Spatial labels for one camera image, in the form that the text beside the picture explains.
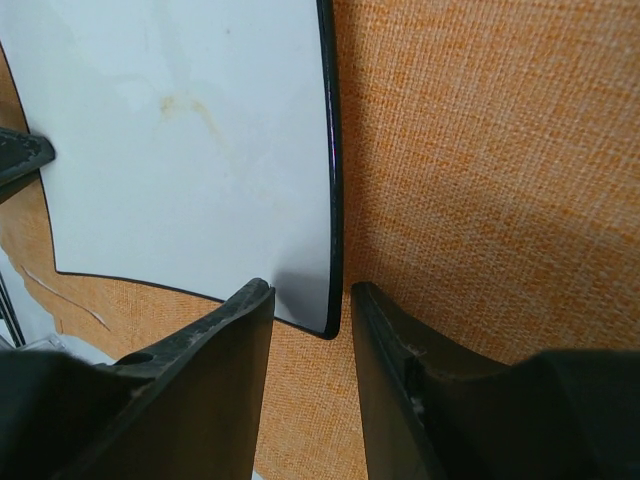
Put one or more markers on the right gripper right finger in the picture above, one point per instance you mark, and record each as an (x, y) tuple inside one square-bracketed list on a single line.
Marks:
[(434, 409)]

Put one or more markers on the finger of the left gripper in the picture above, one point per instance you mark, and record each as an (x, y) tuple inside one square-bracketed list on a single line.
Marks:
[(22, 155)]

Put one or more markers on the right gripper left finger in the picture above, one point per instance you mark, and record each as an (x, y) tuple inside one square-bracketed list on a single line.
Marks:
[(185, 407)]

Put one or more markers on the white square plate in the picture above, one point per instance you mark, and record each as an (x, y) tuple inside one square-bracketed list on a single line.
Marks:
[(198, 144)]

